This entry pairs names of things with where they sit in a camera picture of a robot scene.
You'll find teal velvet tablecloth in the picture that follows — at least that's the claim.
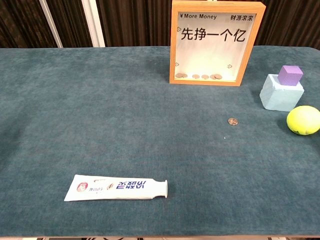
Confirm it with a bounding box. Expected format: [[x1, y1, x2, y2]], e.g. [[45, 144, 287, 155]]
[[0, 45, 320, 238]]

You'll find white toothpaste tube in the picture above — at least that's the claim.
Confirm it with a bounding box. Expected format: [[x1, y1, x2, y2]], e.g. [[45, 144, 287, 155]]
[[63, 174, 169, 202]]

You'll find dark brown curtain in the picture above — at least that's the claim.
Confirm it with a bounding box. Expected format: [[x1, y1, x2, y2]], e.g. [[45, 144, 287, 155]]
[[0, 0, 320, 50]]

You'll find wide white pole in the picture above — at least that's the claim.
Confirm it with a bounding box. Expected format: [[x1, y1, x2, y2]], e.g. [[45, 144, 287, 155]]
[[81, 0, 106, 48]]

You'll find light blue foam cube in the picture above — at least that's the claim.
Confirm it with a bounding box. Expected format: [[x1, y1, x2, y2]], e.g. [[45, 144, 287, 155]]
[[259, 73, 305, 112]]

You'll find purple foam cube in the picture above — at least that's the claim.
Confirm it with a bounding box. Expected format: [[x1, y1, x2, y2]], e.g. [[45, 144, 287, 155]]
[[277, 65, 304, 87]]

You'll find yellow-green ball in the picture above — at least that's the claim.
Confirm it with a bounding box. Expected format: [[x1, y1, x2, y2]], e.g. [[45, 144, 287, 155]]
[[286, 105, 320, 136]]

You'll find thin white pole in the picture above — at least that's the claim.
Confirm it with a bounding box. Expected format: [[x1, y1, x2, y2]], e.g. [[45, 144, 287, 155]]
[[39, 0, 64, 49]]

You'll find wooden framed money box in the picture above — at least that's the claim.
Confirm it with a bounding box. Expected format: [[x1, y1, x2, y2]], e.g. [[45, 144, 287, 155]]
[[169, 0, 267, 87]]

